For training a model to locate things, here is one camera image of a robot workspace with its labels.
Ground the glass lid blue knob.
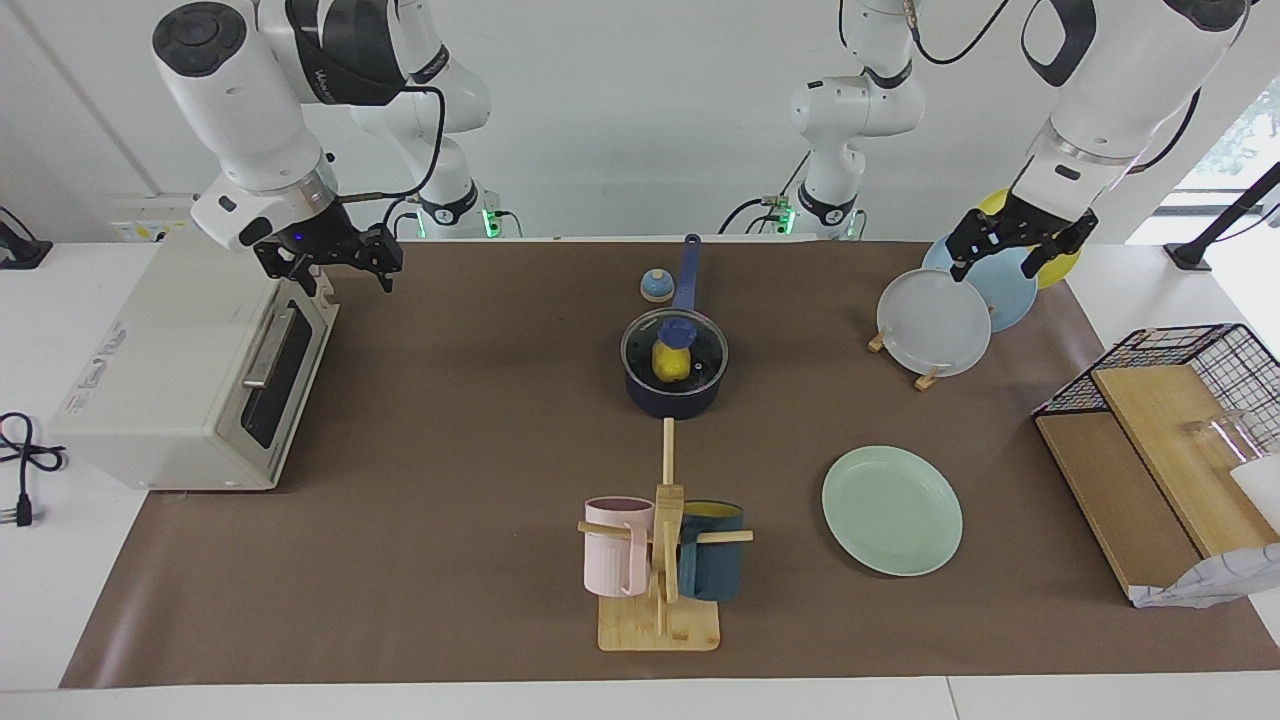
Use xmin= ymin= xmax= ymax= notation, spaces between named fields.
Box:
xmin=620 ymin=310 xmax=729 ymax=393

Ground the yellow lemon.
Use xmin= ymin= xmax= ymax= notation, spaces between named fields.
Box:
xmin=652 ymin=338 xmax=693 ymax=384

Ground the yellow plate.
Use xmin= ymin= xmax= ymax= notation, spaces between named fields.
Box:
xmin=975 ymin=188 xmax=1084 ymax=291

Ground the light blue plate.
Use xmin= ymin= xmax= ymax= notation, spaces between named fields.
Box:
xmin=922 ymin=235 xmax=1039 ymax=333

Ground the grey white plate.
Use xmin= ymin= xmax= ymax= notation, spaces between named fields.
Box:
xmin=877 ymin=268 xmax=993 ymax=379

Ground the wooden plate rack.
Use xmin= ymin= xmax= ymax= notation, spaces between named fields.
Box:
xmin=866 ymin=325 xmax=946 ymax=392

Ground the green plate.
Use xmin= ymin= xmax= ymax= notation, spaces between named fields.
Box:
xmin=822 ymin=445 xmax=964 ymax=578

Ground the dark blue pot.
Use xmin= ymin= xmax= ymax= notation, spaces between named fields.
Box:
xmin=622 ymin=234 xmax=729 ymax=421

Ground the black stand with pole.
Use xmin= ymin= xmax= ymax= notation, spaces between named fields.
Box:
xmin=1165 ymin=160 xmax=1280 ymax=273

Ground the beige toaster oven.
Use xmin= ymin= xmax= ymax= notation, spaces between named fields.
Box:
xmin=50 ymin=235 xmax=341 ymax=493

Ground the light wooden board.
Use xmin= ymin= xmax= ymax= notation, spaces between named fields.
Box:
xmin=1092 ymin=364 xmax=1280 ymax=559

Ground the brown wooden board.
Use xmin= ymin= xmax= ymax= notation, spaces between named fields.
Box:
xmin=1035 ymin=412 xmax=1201 ymax=601

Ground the clear glass cup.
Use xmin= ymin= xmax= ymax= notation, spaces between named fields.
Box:
xmin=1185 ymin=408 xmax=1269 ymax=471

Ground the black table clamp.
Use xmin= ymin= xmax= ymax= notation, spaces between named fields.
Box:
xmin=0 ymin=205 xmax=53 ymax=271

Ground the brown table mat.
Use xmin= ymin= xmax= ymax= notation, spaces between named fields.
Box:
xmin=60 ymin=240 xmax=1280 ymax=689

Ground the white plastic cup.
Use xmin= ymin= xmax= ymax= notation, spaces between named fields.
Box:
xmin=1230 ymin=455 xmax=1280 ymax=531

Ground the pink mug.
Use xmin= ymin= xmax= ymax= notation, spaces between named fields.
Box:
xmin=584 ymin=496 xmax=656 ymax=598

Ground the white checkered cloth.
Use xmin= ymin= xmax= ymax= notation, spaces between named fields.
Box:
xmin=1130 ymin=545 xmax=1280 ymax=609

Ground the dark teal mug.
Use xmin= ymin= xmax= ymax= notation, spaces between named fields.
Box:
xmin=678 ymin=500 xmax=746 ymax=602

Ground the wooden mug rack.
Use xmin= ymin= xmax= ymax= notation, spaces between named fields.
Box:
xmin=577 ymin=418 xmax=754 ymax=653

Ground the black base cable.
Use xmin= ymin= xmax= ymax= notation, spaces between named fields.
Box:
xmin=380 ymin=193 xmax=421 ymax=241
xmin=720 ymin=150 xmax=813 ymax=237

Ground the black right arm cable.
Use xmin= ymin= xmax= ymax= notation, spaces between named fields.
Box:
xmin=340 ymin=85 xmax=446 ymax=201

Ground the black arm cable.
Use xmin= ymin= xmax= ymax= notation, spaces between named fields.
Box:
xmin=900 ymin=0 xmax=1201 ymax=171
xmin=340 ymin=85 xmax=446 ymax=201

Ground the white wall socket panel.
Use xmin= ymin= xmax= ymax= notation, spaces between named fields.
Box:
xmin=110 ymin=195 xmax=198 ymax=243

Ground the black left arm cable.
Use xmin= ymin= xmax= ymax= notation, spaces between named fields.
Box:
xmin=900 ymin=0 xmax=1201 ymax=171

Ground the black wire basket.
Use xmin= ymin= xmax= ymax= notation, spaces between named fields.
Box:
xmin=1032 ymin=323 xmax=1280 ymax=461

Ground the black power cord with plug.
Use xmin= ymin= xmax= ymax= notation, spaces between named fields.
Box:
xmin=0 ymin=412 xmax=69 ymax=529

